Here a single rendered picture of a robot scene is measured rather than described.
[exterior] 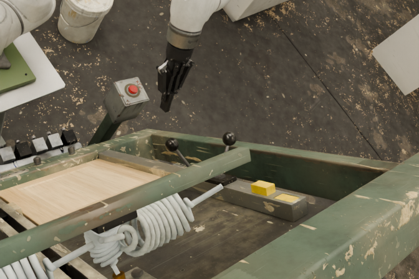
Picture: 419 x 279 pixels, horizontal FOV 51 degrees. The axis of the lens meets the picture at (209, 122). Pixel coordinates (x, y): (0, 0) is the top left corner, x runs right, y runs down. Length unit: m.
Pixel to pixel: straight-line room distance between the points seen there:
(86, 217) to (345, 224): 0.41
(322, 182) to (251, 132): 2.14
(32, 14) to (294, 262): 1.47
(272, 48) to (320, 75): 0.52
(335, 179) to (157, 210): 0.67
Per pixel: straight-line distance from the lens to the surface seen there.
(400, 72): 4.88
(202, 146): 1.55
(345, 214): 0.76
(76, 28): 2.98
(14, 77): 1.95
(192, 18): 1.16
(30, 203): 1.39
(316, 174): 1.21
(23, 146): 1.83
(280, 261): 0.64
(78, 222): 0.48
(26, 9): 1.84
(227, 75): 3.48
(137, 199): 0.51
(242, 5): 3.72
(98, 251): 0.59
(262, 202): 1.02
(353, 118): 4.16
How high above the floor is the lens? 2.43
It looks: 50 degrees down
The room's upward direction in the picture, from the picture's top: 46 degrees clockwise
